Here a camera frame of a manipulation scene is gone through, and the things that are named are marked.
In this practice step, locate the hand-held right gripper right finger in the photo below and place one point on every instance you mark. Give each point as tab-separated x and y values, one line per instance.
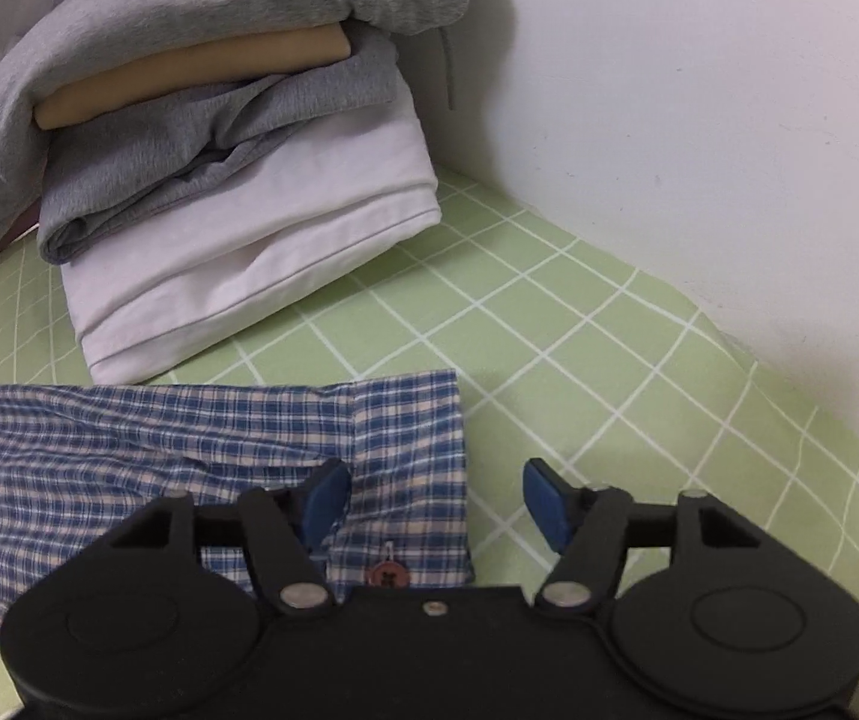
545	502

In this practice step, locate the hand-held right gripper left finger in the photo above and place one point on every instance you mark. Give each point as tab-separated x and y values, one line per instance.
329	499

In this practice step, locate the blue plaid shirt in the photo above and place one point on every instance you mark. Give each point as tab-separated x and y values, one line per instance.
99	450

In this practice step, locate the white folded garment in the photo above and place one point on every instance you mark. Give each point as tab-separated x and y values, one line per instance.
249	255

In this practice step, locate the grey folded garment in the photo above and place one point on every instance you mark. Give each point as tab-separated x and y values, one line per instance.
174	154

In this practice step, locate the tan folded garment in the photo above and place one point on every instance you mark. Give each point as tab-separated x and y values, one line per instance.
174	75

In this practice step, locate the light grey hoodie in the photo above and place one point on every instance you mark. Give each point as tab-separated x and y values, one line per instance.
136	15

